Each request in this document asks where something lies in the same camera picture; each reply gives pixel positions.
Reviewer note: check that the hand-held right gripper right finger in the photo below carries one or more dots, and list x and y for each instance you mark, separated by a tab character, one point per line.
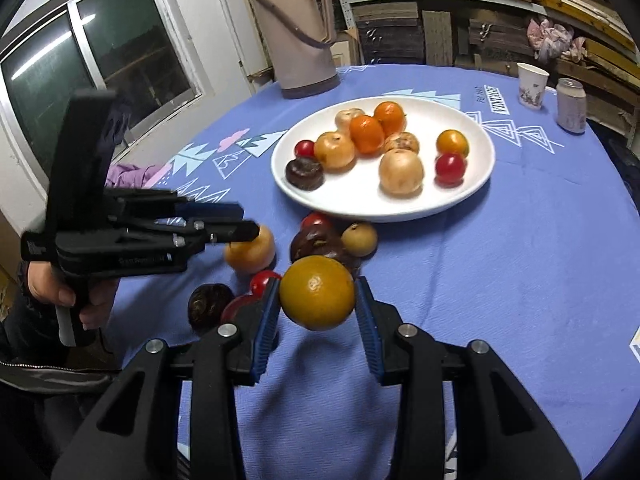
367	330

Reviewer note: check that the red tomato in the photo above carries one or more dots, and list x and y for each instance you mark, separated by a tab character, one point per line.
262	282
304	149
237	307
450	170
316	221

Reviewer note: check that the white paper cup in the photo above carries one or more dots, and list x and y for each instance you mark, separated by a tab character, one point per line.
531	87

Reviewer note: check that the beige thermos jug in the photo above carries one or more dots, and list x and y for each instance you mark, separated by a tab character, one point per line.
295	35

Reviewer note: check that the dark purple fruit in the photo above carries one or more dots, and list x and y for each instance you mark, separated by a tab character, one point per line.
305	174
317	245
207	305

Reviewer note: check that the person's left forearm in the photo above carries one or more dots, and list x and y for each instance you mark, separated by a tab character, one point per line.
40	375

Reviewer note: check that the person's left hand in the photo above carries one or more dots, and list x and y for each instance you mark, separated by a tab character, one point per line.
45	285

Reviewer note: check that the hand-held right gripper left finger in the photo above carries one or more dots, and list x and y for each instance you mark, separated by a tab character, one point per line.
265	330

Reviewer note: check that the grey drink can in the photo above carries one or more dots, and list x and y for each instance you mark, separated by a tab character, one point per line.
571	107

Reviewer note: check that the yellow-orange round fruit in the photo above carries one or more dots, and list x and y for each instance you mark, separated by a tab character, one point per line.
335	152
250	255

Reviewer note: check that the pink crumpled cloth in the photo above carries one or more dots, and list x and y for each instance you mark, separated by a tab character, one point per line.
552	37

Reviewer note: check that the blue printed tablecloth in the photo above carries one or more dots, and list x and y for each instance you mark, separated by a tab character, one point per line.
525	260

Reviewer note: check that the purple cloth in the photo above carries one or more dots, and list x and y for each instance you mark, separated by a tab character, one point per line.
135	175

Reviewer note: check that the white plate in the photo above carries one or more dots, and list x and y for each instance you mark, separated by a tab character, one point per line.
360	195

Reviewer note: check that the orange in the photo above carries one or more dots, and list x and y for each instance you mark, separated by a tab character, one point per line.
391	116
316	292
452	142

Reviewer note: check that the shelf with wooden boards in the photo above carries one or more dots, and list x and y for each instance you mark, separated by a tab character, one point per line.
450	10

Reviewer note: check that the large tan round fruit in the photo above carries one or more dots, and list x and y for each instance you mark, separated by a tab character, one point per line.
401	172

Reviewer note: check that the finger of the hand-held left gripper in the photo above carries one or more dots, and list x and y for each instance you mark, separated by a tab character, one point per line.
240	231
215	210

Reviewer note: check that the glass window with metal frame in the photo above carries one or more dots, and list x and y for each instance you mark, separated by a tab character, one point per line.
100	60

